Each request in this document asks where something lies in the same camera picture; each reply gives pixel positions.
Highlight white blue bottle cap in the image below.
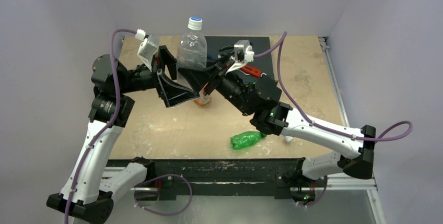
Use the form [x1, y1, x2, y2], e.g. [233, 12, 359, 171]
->
[187, 17, 203, 31]

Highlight black network switch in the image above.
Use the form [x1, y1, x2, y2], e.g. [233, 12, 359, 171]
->
[205, 36, 275, 79]

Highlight black handled snips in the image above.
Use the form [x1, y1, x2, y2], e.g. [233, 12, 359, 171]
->
[219, 45, 234, 52]

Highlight red handled adjustable wrench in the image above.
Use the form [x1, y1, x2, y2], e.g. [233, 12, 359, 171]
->
[240, 65, 267, 78]

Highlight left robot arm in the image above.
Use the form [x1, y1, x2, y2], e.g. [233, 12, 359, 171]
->
[46, 45, 196, 223]

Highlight green plastic bottle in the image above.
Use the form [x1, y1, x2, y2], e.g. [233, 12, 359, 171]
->
[230, 131, 267, 150]

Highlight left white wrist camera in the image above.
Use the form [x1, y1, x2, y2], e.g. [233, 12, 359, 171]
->
[135, 29, 159, 71]

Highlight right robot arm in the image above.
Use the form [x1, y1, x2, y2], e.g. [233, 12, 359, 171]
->
[178, 66, 375, 186]

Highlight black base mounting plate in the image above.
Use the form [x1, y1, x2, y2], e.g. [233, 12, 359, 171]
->
[107, 159, 328, 203]

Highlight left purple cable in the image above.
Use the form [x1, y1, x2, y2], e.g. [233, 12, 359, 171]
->
[64, 28, 194, 224]

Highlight orange label plastic bottle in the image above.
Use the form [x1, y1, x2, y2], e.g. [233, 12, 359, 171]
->
[193, 90, 212, 107]

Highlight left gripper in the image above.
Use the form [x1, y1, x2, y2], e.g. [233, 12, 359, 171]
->
[118, 45, 199, 105]

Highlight slim clear plastic bottle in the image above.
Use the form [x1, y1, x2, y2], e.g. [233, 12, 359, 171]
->
[285, 136, 293, 143]

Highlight aluminium frame rail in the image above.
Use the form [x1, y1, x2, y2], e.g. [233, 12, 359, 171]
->
[102, 167, 376, 190]

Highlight large clear plastic bottle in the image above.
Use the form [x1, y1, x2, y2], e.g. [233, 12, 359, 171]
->
[176, 27, 207, 69]

